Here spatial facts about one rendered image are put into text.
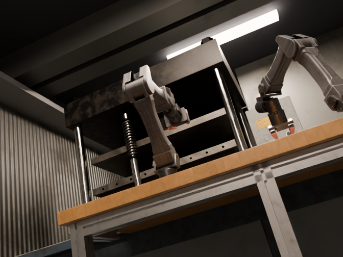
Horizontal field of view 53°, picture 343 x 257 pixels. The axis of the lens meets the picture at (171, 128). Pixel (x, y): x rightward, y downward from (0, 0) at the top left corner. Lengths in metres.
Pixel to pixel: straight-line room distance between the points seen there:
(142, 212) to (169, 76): 1.63
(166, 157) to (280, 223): 0.45
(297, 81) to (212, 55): 2.05
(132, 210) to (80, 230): 0.17
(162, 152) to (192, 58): 1.40
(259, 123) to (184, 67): 0.65
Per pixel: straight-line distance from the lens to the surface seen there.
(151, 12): 2.95
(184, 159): 2.34
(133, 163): 2.44
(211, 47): 2.48
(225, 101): 2.30
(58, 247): 1.61
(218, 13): 3.14
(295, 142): 0.90
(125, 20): 3.03
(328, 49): 4.53
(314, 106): 4.21
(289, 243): 0.89
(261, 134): 2.31
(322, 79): 1.20
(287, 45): 1.31
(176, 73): 2.48
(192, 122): 2.43
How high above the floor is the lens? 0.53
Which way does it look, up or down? 24 degrees up
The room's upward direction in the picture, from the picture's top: 14 degrees counter-clockwise
